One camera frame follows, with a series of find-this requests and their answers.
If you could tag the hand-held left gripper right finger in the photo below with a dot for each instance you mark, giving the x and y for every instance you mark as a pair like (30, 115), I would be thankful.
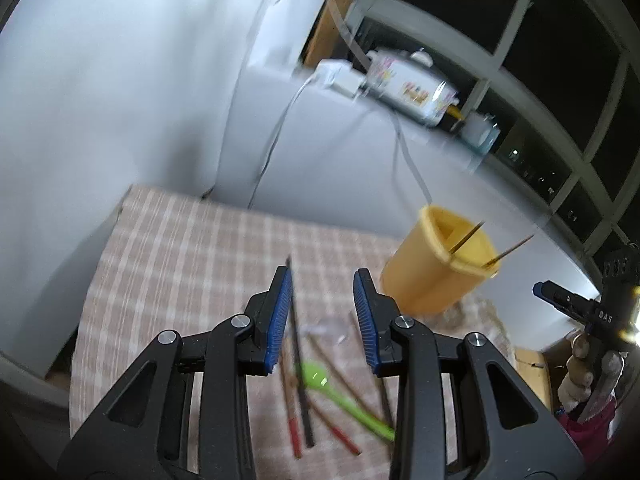
(365, 322)

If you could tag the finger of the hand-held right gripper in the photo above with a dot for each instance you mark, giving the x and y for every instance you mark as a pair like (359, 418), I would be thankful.
(560, 299)

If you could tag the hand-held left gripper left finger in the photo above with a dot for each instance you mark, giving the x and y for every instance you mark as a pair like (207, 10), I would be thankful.
(280, 320)

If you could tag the black chopstick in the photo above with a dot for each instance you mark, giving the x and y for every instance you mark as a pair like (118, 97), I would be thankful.
(300, 355)

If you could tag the brown wooden chopstick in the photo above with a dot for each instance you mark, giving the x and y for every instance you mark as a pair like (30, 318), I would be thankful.
(335, 370)

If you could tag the green plastic spoon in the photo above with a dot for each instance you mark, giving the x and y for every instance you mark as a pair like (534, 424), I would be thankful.
(314, 376)

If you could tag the yellow plastic utensil holder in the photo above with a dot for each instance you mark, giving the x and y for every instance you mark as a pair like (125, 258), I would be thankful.
(425, 280)

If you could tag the dark brown chopstick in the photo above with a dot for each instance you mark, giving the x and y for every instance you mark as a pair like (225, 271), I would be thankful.
(385, 400)

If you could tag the red-tipped wooden chopstick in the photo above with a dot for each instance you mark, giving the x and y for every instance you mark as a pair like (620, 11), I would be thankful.
(345, 440)
(293, 430)

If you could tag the person's right hand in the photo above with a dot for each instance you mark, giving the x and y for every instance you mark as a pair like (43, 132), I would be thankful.
(577, 370)

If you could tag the clear plastic piece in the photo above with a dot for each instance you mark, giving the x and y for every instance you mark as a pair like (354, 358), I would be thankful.
(327, 331)

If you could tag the thin brown chopstick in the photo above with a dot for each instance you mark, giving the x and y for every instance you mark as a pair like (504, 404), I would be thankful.
(507, 250)

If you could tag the light wooden stool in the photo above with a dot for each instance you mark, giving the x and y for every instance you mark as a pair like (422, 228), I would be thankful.
(532, 375)

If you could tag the striped beige cloth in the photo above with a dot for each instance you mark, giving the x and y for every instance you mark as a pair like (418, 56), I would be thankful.
(480, 320)

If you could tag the beige checked tablecloth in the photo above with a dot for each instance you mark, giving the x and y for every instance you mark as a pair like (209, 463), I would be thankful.
(200, 260)

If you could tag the thin light wooden chopstick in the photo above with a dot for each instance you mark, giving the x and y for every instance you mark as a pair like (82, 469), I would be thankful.
(467, 238)

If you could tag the pink clothing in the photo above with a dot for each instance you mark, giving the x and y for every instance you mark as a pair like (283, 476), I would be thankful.
(595, 435)

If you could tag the white and blue kettle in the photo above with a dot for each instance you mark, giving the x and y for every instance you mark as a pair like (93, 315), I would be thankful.
(480, 130)

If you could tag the white floral rice cooker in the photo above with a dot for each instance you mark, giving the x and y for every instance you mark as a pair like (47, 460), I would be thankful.
(410, 90)

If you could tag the wooden board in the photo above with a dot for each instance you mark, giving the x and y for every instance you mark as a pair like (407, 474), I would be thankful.
(325, 35)

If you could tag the white window frame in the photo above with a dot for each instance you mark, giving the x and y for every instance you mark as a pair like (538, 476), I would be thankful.
(550, 105)

